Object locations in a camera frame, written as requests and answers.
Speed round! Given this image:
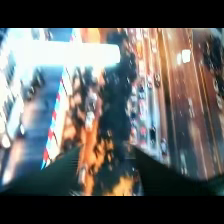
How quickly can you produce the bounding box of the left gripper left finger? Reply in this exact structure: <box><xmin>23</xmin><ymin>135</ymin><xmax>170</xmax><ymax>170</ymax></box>
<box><xmin>0</xmin><ymin>145</ymin><xmax>83</xmax><ymax>197</ymax></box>

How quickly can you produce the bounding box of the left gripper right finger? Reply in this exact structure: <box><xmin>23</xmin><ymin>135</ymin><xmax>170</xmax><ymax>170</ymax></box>
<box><xmin>132</xmin><ymin>145</ymin><xmax>224</xmax><ymax>197</ymax></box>

